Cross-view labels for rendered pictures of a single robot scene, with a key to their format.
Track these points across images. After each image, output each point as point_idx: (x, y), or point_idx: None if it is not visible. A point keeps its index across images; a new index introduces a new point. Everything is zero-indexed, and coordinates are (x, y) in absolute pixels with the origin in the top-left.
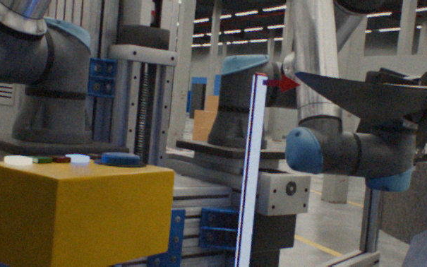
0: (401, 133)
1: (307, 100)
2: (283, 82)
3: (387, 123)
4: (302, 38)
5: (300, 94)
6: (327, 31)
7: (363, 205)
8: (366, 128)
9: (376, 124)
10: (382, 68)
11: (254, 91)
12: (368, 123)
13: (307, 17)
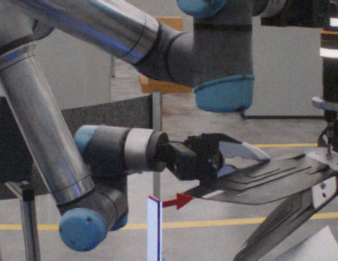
0: (126, 177)
1: (72, 179)
2: (179, 200)
3: (116, 172)
4: (39, 113)
5: (59, 174)
6: (54, 99)
7: (26, 231)
8: None
9: (105, 175)
10: (4, 97)
11: (159, 218)
12: (0, 152)
13: (36, 88)
